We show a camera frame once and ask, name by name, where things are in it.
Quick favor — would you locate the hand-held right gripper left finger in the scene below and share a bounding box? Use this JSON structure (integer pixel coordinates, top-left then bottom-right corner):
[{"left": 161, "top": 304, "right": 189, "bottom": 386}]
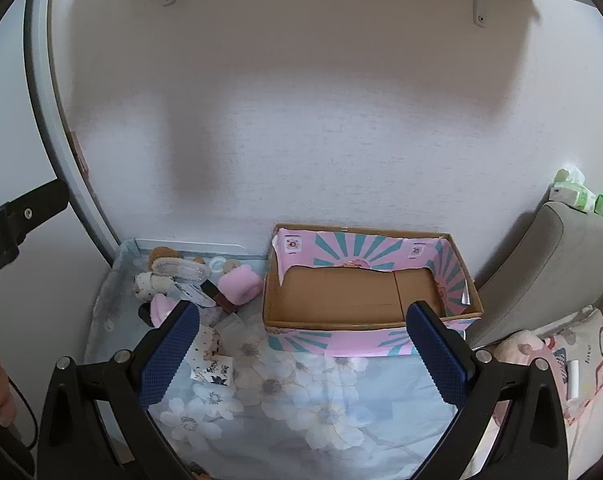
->
[{"left": 36, "top": 300, "right": 202, "bottom": 480}]

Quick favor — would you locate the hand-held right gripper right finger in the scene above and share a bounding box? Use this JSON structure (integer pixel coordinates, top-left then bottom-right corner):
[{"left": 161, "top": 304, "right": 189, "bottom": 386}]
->
[{"left": 405, "top": 300, "right": 569, "bottom": 480}]

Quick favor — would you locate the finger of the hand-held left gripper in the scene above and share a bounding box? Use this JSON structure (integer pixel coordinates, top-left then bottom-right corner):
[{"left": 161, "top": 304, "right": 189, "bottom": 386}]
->
[{"left": 0, "top": 178, "right": 70, "bottom": 283}]

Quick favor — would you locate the white printed sock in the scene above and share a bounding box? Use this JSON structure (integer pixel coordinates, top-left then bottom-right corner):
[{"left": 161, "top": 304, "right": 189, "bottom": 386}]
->
[{"left": 189, "top": 324, "right": 238, "bottom": 387}]

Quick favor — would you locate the pink fluffy sock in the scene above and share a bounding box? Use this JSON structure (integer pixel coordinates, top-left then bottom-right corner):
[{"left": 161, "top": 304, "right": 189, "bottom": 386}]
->
[
  {"left": 149, "top": 293, "right": 179, "bottom": 328},
  {"left": 218, "top": 266, "right": 265, "bottom": 307}
]

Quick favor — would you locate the cardboard box with pink lining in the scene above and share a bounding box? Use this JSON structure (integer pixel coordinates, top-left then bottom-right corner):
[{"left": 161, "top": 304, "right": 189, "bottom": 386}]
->
[{"left": 262, "top": 222, "right": 483, "bottom": 357}]

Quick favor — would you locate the dark brown small box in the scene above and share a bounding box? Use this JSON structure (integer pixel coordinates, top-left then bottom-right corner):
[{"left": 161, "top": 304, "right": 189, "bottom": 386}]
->
[{"left": 203, "top": 280, "right": 238, "bottom": 314}]

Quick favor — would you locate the brown round plush item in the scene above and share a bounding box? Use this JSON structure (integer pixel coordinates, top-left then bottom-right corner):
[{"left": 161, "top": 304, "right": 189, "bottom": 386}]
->
[{"left": 148, "top": 246, "right": 183, "bottom": 267}]

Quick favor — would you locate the floral bed sheet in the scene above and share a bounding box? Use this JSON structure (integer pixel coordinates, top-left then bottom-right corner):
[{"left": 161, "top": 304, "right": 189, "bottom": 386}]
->
[{"left": 84, "top": 238, "right": 462, "bottom": 480}]

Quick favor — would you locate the grey padded headboard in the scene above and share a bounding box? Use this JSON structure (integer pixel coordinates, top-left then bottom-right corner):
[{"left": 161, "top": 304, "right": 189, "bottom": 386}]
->
[{"left": 469, "top": 200, "right": 603, "bottom": 351}]

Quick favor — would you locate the small white tube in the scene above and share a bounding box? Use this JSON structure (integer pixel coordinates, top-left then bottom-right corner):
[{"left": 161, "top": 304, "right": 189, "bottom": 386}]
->
[{"left": 567, "top": 359, "right": 583, "bottom": 399}]

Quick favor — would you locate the printed pillow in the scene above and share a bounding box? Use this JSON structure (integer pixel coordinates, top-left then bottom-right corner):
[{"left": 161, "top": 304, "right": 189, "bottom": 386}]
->
[{"left": 544, "top": 306, "right": 603, "bottom": 433}]

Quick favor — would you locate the green wet wipes packet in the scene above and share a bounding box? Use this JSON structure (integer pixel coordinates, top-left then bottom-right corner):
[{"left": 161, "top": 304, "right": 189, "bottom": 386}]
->
[{"left": 548, "top": 168, "right": 598, "bottom": 214}]

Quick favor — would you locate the black cable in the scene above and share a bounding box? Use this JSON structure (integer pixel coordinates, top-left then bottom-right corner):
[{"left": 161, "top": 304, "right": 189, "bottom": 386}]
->
[{"left": 4, "top": 374, "right": 38, "bottom": 452}]

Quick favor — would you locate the white round frame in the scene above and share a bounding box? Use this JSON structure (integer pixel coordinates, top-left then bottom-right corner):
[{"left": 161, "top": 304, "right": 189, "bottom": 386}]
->
[{"left": 23, "top": 0, "right": 125, "bottom": 266}]

